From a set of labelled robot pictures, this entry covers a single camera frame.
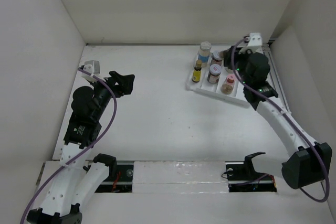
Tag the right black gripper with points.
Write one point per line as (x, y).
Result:
(228, 63)

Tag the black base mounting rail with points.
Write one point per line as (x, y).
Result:
(189, 177)

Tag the white lid red logo jar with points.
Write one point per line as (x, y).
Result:
(217, 58)

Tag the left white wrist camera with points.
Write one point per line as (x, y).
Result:
(89, 70)

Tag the red logo dark jar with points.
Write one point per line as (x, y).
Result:
(214, 73)

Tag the pink lid spice jar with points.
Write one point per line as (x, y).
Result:
(228, 85)

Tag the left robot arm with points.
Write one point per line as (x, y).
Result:
(63, 195)

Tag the black pepper grinder bottle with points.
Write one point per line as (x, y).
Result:
(224, 53)

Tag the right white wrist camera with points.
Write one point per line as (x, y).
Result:
(252, 42)

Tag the white divided organizer tray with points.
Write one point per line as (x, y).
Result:
(214, 89)

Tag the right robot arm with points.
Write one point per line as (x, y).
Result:
(255, 96)

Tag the blue label silver lid jar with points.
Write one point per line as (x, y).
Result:
(204, 53)

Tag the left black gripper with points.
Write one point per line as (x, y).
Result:
(124, 85)

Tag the yellow label brown cap bottle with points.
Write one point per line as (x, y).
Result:
(197, 71)

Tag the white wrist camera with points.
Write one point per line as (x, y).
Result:
(89, 70)
(252, 42)

